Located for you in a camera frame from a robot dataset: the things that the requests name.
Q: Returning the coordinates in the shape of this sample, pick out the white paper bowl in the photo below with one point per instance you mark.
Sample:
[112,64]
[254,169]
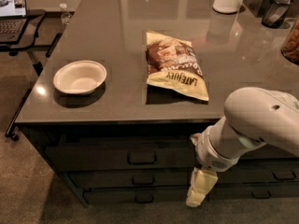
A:
[80,77]

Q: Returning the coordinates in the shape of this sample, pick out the black utensil holder cup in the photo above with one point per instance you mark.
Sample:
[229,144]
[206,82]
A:
[276,12]

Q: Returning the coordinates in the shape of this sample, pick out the dark counter cabinet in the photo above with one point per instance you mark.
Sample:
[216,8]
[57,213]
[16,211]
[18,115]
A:
[233,51]

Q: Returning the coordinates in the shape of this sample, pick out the clear plastic water bottle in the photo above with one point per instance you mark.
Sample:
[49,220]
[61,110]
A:
[65,14]

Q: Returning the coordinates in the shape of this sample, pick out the black rolling laptop stand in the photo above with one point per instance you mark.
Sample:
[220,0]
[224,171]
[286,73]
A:
[27,41]

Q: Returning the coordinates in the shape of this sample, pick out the open laptop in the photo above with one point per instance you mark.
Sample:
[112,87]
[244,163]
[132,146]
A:
[13,19]

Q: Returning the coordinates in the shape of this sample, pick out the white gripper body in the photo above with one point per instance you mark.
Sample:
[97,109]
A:
[209,153]

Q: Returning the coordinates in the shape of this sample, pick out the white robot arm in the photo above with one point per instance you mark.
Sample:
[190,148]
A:
[253,117]

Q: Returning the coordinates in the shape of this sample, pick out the Late July chip bag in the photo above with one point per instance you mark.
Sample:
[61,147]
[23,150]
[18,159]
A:
[172,65]

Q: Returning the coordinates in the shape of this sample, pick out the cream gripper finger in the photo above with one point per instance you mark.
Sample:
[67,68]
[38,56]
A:
[195,138]
[202,182]

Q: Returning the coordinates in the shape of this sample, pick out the dark drawer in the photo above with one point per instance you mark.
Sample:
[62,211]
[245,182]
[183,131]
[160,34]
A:
[95,153]
[254,192]
[267,152]
[261,171]
[131,178]
[137,195]

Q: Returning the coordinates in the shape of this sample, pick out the glass jar of snacks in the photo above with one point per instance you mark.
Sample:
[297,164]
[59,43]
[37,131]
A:
[290,47]

